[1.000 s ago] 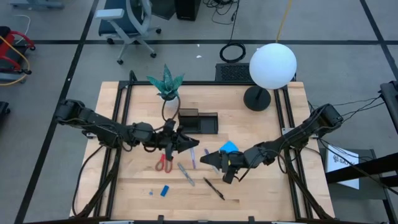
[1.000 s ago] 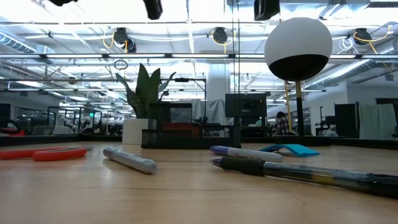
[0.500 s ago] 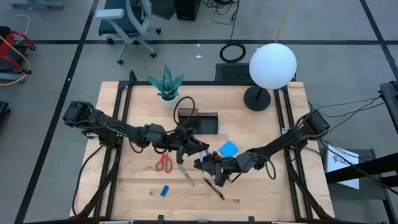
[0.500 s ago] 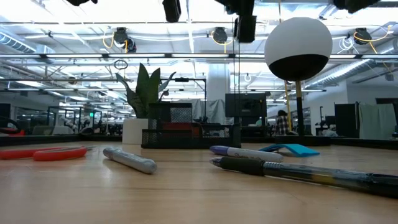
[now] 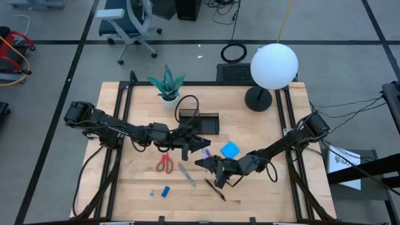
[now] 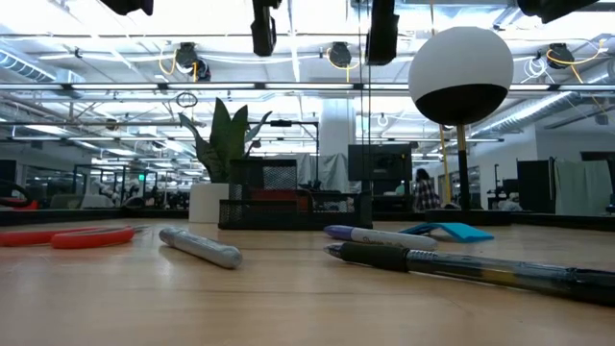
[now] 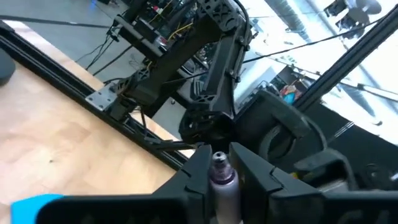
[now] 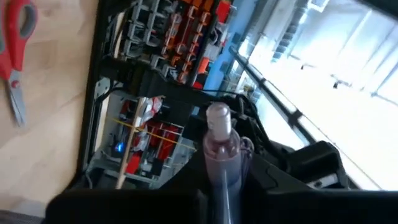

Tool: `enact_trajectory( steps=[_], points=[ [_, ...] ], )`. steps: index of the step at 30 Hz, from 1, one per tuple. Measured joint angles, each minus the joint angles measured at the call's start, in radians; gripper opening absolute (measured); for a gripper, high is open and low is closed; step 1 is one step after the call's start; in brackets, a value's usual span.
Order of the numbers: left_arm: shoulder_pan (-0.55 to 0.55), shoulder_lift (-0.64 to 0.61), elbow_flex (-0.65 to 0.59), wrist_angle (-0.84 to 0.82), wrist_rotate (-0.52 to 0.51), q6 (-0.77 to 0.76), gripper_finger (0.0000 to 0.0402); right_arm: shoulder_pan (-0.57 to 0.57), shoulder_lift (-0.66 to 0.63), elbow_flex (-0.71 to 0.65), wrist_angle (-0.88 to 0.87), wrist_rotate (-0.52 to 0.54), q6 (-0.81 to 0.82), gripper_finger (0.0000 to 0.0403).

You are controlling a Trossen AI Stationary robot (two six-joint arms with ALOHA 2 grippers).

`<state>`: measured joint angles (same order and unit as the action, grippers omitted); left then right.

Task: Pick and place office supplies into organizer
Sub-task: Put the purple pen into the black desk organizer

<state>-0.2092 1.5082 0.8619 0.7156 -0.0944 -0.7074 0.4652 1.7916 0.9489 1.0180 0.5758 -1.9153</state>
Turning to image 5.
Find white plant pot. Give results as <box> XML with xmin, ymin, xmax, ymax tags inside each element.
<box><xmin>160</xmin><ymin>93</ymin><xmax>181</xmax><ymax>109</ymax></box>

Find green striped snake plant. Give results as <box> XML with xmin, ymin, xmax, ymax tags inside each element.
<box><xmin>146</xmin><ymin>64</ymin><xmax>186</xmax><ymax>101</ymax></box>

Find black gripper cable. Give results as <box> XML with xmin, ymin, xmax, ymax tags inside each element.
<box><xmin>174</xmin><ymin>94</ymin><xmax>200</xmax><ymax>132</ymax></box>
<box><xmin>259</xmin><ymin>157</ymin><xmax>278</xmax><ymax>184</ymax></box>

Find white marker with purple cap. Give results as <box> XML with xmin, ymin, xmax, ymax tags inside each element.
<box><xmin>201</xmin><ymin>146</ymin><xmax>214</xmax><ymax>161</ymax></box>

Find white globe lamp black stand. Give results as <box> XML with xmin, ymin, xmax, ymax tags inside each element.
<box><xmin>244</xmin><ymin>42</ymin><xmax>299</xmax><ymax>113</ymax></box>

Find black gel pen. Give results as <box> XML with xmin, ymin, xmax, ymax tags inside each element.
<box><xmin>204</xmin><ymin>177</ymin><xmax>226</xmax><ymax>202</ymax></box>

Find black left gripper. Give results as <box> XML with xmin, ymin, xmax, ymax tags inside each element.
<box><xmin>168</xmin><ymin>127</ymin><xmax>212</xmax><ymax>162</ymax></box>

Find black mesh desk organizer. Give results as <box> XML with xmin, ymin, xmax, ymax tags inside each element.
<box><xmin>178</xmin><ymin>108</ymin><xmax>220</xmax><ymax>136</ymax></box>

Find blue sticky note pad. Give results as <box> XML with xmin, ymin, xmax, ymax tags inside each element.
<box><xmin>220</xmin><ymin>141</ymin><xmax>241</xmax><ymax>159</ymax></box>

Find white paper sheet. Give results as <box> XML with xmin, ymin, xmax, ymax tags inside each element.
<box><xmin>327</xmin><ymin>145</ymin><xmax>362</xmax><ymax>191</ymax></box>

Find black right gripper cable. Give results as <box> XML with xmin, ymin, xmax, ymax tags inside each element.
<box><xmin>259</xmin><ymin>157</ymin><xmax>278</xmax><ymax>184</ymax></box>

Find coiled black cable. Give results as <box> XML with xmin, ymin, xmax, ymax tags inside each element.
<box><xmin>220</xmin><ymin>42</ymin><xmax>248</xmax><ymax>64</ymax></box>

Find black perforated panel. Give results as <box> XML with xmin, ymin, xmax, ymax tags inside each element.
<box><xmin>216</xmin><ymin>63</ymin><xmax>254</xmax><ymax>83</ymax></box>

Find blue and grey office chair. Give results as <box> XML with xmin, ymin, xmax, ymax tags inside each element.
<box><xmin>95</xmin><ymin>0</ymin><xmax>163</xmax><ymax>66</ymax></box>

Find yellow hose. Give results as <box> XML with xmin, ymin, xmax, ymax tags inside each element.
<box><xmin>0</xmin><ymin>36</ymin><xmax>31</xmax><ymax>87</ymax></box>

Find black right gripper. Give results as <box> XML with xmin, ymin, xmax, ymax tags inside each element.
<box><xmin>194</xmin><ymin>156</ymin><xmax>241</xmax><ymax>190</ymax></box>

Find silver marker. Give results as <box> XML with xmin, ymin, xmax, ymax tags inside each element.
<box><xmin>177</xmin><ymin>162</ymin><xmax>197</xmax><ymax>188</ymax></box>

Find black computer tower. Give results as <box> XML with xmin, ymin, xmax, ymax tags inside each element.
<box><xmin>174</xmin><ymin>0</ymin><xmax>203</xmax><ymax>22</ymax></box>

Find black device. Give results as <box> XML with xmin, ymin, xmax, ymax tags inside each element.
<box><xmin>381</xmin><ymin>81</ymin><xmax>400</xmax><ymax>135</ymax></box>

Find red and black cart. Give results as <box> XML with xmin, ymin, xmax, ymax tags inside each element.
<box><xmin>0</xmin><ymin>26</ymin><xmax>36</xmax><ymax>76</ymax></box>

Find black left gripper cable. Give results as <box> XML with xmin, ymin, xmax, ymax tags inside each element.
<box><xmin>174</xmin><ymin>94</ymin><xmax>200</xmax><ymax>132</ymax></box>

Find black metal table frame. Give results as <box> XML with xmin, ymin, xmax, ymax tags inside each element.
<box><xmin>70</xmin><ymin>71</ymin><xmax>337</xmax><ymax>224</ymax></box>

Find yellow hanging cable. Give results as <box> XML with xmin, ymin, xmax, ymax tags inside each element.
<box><xmin>277</xmin><ymin>0</ymin><xmax>294</xmax><ymax>44</ymax></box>

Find red-handled scissors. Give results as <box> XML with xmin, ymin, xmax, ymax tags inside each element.
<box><xmin>155</xmin><ymin>152</ymin><xmax>174</xmax><ymax>175</ymax></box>

